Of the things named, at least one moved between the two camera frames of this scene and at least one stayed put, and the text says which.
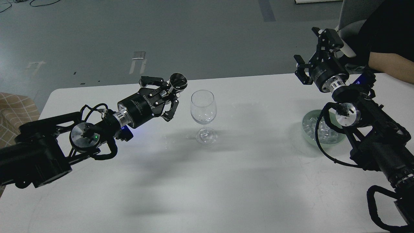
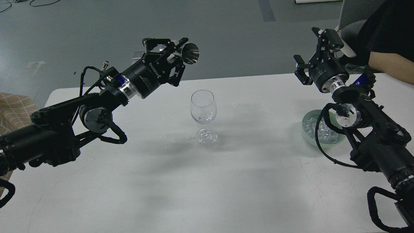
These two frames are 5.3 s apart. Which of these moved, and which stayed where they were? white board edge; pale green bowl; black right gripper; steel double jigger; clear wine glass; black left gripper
Moved: black left gripper; steel double jigger
Stayed: black right gripper; pale green bowl; clear wine glass; white board edge
